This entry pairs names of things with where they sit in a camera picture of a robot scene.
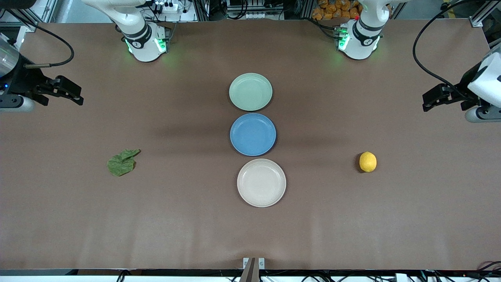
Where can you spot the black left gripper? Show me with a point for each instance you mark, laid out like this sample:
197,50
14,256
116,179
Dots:
469,84

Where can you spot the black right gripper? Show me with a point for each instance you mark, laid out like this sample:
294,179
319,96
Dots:
20,83

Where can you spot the green lettuce leaf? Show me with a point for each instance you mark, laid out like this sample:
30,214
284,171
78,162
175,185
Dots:
121,164

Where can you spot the yellow lemon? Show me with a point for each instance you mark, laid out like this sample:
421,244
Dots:
368,162

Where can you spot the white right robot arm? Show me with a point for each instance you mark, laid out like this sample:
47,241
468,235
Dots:
137,23

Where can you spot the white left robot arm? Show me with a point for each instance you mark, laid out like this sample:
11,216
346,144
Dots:
364,39

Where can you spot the white power strip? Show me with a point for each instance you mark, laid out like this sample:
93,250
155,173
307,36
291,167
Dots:
168,6

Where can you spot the orange snack bags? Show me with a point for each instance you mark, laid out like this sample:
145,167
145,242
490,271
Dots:
332,9

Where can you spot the pale green plate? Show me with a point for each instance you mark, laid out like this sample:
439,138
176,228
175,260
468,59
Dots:
250,92

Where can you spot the blue plate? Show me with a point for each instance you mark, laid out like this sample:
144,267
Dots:
253,134

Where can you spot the beige plate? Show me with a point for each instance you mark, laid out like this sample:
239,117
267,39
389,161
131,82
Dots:
261,183

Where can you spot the aluminium frame profile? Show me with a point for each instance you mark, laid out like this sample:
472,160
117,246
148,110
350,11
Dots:
480,15
27,19

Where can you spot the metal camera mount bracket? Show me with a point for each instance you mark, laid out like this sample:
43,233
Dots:
253,270

